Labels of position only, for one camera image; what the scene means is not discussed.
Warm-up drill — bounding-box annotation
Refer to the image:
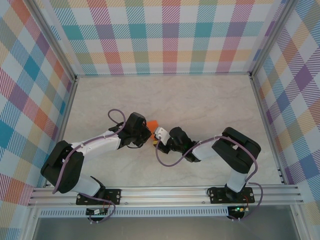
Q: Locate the orange paper sheet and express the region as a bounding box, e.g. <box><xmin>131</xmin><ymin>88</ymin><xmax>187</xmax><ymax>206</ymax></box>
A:
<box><xmin>146</xmin><ymin>119</ymin><xmax>160</xmax><ymax>142</ymax></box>

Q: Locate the grey metal panel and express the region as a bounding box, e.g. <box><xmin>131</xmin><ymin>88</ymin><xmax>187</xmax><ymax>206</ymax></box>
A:
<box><xmin>32</xmin><ymin>216</ymin><xmax>301</xmax><ymax>240</ymax></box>

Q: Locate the circuit board with white connector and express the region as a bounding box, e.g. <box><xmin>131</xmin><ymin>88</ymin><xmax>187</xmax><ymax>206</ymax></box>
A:
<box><xmin>86</xmin><ymin>207</ymin><xmax>108</xmax><ymax>216</ymax></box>

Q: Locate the aluminium mounting rail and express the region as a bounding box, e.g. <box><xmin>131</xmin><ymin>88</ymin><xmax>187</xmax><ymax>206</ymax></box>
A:
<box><xmin>27</xmin><ymin>184</ymin><xmax>305</xmax><ymax>207</ymax></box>

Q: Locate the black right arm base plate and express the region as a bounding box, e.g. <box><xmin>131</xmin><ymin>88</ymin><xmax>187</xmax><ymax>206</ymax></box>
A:
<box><xmin>208</xmin><ymin>187</ymin><xmax>255</xmax><ymax>205</ymax></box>

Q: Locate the aluminium frame bar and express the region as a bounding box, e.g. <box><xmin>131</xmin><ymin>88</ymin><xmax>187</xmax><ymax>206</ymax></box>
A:
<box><xmin>74</xmin><ymin>71</ymin><xmax>252</xmax><ymax>78</ymax></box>

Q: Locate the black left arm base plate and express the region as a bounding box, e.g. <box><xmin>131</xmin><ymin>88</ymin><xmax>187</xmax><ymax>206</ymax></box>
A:
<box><xmin>76</xmin><ymin>188</ymin><xmax>123</xmax><ymax>205</ymax></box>

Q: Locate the perforated metal cable tray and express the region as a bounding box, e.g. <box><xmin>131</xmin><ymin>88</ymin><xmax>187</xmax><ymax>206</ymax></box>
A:
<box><xmin>39</xmin><ymin>209</ymin><xmax>230</xmax><ymax>218</ymax></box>

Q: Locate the aluminium side rail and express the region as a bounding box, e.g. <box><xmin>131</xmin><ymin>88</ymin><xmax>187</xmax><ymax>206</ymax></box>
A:
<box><xmin>43</xmin><ymin>77</ymin><xmax>80</xmax><ymax>188</ymax></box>
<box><xmin>249</xmin><ymin>74</ymin><xmax>288</xmax><ymax>186</ymax></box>

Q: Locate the aluminium frame post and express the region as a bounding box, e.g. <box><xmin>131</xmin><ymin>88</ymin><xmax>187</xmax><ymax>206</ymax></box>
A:
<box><xmin>248</xmin><ymin>0</ymin><xmax>296</xmax><ymax>78</ymax></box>
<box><xmin>29</xmin><ymin>0</ymin><xmax>78</xmax><ymax>82</ymax></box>

